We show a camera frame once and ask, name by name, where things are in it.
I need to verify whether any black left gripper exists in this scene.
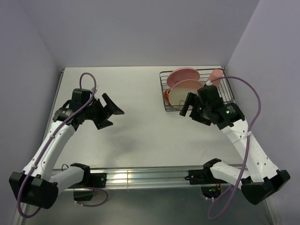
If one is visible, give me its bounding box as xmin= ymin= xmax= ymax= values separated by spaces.
xmin=82 ymin=93 xmax=123 ymax=129

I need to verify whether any cream and pink floral plate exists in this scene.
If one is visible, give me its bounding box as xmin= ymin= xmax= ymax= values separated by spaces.
xmin=168 ymin=80 xmax=203 ymax=106

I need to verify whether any orange and black teacup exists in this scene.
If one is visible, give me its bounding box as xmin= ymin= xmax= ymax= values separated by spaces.
xmin=164 ymin=89 xmax=172 ymax=101

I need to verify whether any pink plastic cup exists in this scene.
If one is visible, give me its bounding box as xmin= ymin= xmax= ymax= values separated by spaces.
xmin=207 ymin=69 xmax=223 ymax=87

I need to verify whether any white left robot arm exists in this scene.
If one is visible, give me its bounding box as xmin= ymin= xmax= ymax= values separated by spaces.
xmin=9 ymin=88 xmax=124 ymax=209

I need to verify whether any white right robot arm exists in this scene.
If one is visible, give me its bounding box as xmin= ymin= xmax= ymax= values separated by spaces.
xmin=180 ymin=85 xmax=291 ymax=205

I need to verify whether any black wire dish rack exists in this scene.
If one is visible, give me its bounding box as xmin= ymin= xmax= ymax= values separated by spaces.
xmin=159 ymin=69 xmax=235 ymax=113

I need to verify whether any aluminium table rail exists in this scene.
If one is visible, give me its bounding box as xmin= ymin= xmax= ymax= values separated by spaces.
xmin=51 ymin=164 xmax=268 ymax=192

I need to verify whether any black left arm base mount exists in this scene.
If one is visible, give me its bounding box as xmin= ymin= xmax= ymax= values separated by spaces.
xmin=71 ymin=172 xmax=107 ymax=202

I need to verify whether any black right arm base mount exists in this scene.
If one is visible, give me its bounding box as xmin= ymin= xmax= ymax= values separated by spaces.
xmin=184 ymin=169 xmax=221 ymax=198

